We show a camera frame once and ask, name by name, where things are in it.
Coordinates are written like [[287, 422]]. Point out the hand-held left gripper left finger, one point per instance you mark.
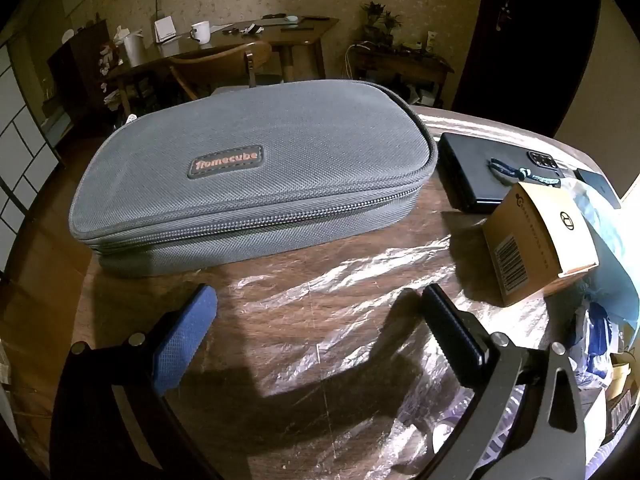
[[185, 340]]

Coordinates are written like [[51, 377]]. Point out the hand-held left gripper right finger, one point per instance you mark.
[[452, 330]]

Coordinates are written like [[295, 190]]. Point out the brown cardboard box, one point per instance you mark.
[[542, 240]]

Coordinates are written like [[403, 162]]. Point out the black flat box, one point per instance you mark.
[[467, 170]]

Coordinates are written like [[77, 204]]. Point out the light blue plastic bag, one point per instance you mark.
[[607, 245]]

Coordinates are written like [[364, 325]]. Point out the grey zippered fabric case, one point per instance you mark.
[[260, 170]]

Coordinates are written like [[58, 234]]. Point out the plain dark smartphone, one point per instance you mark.
[[597, 186]]

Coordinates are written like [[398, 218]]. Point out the paper panel sliding door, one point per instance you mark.
[[20, 160]]

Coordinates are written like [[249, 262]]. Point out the dark wooden side table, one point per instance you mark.
[[400, 62]]

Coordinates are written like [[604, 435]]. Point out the wooden chair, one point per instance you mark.
[[220, 67]]

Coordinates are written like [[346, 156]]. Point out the dark wooden cabinet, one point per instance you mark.
[[82, 70]]

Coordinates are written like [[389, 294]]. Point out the wooden desk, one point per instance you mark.
[[215, 50]]

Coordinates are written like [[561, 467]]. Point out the white cylindrical container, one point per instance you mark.
[[134, 50]]

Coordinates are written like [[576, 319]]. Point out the dark door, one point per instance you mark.
[[530, 35]]

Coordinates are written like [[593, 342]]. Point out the white mug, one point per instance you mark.
[[201, 31]]

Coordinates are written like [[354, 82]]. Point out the white notepad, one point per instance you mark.
[[165, 29]]

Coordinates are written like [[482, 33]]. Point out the potted plants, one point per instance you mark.
[[381, 19]]

